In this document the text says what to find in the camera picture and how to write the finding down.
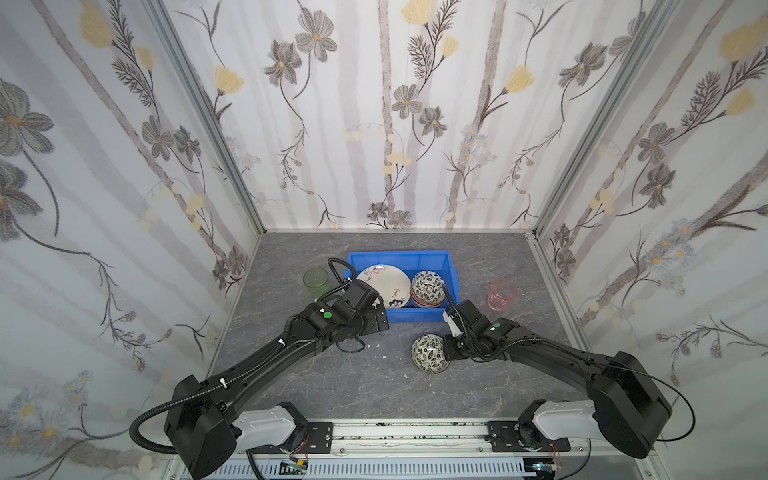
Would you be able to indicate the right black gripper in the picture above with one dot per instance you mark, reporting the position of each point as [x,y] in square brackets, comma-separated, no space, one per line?
[454,343]

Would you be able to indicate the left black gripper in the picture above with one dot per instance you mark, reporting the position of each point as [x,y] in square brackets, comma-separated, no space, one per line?
[372,312]

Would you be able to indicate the black white floral bowl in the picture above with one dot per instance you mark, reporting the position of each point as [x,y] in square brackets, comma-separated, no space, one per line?
[428,355]
[428,287]

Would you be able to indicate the cream plum blossom plate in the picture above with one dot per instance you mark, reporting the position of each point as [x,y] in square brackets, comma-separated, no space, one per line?
[392,284]

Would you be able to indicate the green glass cup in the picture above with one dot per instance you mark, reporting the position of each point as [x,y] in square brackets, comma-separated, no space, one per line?
[316,280]

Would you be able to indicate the pink glass cup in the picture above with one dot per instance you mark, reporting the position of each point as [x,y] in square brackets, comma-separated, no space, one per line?
[502,292]

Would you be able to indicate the red patterned bottom bowl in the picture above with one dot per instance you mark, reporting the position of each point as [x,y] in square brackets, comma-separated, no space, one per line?
[417,304]

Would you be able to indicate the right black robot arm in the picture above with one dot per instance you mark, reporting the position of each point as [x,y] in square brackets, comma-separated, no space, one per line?
[623,405]

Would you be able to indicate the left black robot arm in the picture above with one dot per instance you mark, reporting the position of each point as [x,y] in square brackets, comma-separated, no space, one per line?
[205,422]

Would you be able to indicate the blue plastic bin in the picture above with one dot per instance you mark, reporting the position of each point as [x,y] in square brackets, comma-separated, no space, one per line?
[412,262]

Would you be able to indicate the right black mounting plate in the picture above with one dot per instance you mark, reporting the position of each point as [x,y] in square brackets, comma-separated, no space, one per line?
[510,435]

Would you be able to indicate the black mounting plate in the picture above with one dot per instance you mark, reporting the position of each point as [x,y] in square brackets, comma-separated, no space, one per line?
[312,438]
[510,435]

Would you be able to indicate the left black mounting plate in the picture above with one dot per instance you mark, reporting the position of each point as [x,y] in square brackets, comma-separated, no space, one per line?
[312,438]

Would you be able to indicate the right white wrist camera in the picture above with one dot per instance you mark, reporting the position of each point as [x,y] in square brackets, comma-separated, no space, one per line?
[455,329]

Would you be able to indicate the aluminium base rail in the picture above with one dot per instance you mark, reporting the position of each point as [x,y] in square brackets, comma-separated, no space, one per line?
[446,438]

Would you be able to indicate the white slotted cable duct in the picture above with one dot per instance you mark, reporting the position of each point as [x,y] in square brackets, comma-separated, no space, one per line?
[397,468]

